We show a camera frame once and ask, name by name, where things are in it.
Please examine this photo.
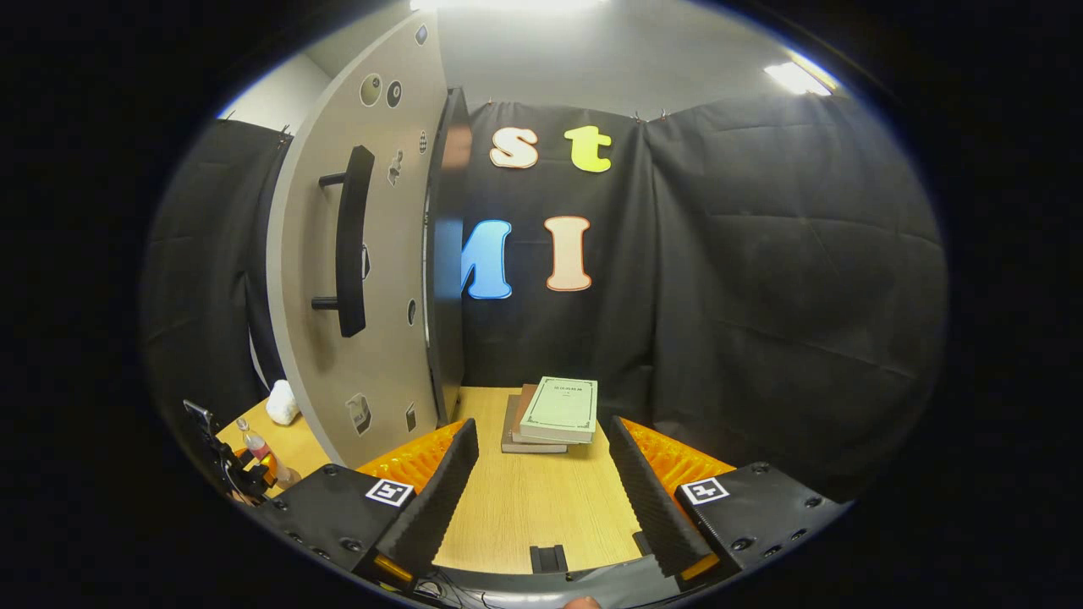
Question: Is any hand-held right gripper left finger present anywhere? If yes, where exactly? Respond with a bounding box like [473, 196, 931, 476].
[254, 418, 480, 593]

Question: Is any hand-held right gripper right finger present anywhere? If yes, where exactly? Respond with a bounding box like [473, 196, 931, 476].
[609, 415, 851, 593]

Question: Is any clear bottle with pink label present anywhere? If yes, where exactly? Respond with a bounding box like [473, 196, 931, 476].
[235, 417, 303, 490]

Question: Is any grey cabinet door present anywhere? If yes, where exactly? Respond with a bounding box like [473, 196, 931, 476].
[267, 10, 449, 469]

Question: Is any black door handle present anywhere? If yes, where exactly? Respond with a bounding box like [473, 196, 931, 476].
[311, 145, 376, 338]

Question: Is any grey cabinet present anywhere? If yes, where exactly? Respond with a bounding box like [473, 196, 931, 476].
[423, 87, 472, 424]

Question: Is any white crumpled cloth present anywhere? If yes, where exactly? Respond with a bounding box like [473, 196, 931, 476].
[266, 380, 301, 426]

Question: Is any grey book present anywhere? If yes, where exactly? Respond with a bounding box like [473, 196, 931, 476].
[501, 394, 569, 454]

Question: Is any brown book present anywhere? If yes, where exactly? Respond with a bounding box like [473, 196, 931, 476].
[512, 384, 542, 445]

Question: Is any green book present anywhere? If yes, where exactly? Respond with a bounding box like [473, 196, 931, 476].
[519, 376, 598, 444]

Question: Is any black backdrop cloth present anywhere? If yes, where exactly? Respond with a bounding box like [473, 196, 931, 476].
[140, 89, 948, 508]

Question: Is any long ceiling light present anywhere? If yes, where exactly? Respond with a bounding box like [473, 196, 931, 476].
[410, 0, 610, 13]

